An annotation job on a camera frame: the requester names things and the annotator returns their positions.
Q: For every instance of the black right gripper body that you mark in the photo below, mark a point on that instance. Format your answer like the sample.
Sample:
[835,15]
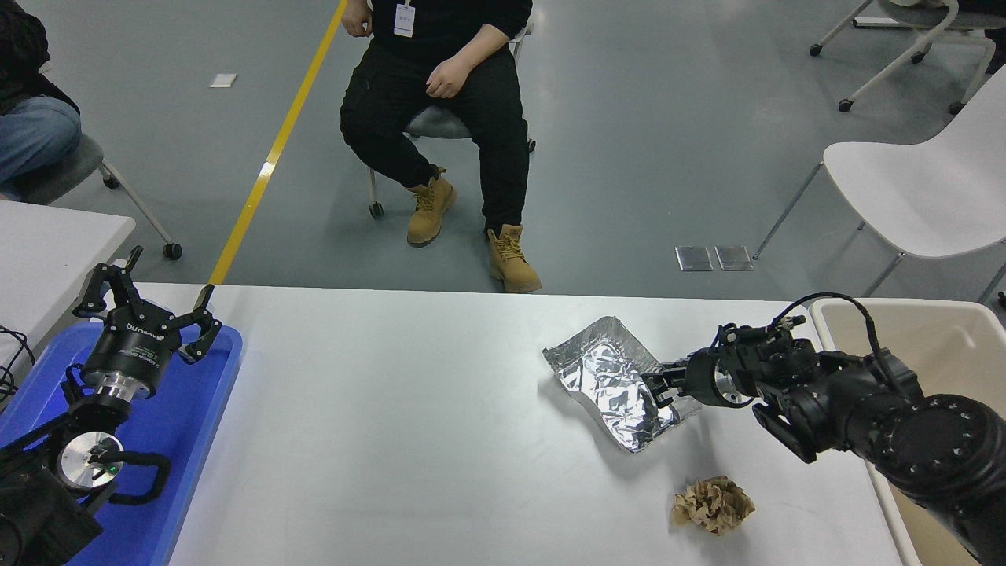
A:
[699,377]

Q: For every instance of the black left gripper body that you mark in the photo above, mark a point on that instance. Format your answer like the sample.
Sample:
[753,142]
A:
[130,350]

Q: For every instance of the silver foil tray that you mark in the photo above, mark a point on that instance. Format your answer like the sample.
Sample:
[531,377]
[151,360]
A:
[605,377]

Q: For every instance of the tan paper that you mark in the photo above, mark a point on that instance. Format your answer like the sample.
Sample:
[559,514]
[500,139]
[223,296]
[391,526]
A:
[711,507]

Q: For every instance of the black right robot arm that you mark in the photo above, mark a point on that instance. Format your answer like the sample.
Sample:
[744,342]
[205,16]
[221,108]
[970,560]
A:
[927,448]

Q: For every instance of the person's left forearm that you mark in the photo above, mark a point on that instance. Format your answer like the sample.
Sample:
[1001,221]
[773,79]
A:
[483,49]

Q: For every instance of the person's right hand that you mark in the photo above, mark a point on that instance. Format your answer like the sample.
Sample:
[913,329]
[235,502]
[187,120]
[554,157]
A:
[357,17]

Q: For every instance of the person's left hand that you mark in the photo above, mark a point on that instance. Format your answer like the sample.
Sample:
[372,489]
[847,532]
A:
[448,80]

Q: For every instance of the white side table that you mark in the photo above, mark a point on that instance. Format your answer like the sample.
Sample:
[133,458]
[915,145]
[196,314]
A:
[47,251]

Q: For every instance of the blue plastic tray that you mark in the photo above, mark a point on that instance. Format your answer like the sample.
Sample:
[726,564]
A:
[196,409]

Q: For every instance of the silver floor plate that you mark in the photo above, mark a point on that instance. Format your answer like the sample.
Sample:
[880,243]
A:
[694,259]
[733,258]

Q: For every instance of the grey wheeled chair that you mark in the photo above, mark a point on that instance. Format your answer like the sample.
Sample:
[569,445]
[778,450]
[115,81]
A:
[440,122]
[63,169]

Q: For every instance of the person in blue jeans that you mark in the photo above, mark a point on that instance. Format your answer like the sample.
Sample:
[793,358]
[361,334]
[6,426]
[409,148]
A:
[31,134]

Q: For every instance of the large pale bin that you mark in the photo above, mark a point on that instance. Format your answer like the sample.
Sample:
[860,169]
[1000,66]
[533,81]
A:
[943,338]

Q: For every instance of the white plastic chair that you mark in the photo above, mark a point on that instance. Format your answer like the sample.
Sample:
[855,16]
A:
[904,181]

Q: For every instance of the person with tan boots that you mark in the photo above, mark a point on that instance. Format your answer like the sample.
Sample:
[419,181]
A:
[487,141]

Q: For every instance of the white-framed wheeled chair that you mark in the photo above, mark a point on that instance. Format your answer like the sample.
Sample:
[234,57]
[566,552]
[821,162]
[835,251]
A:
[927,35]

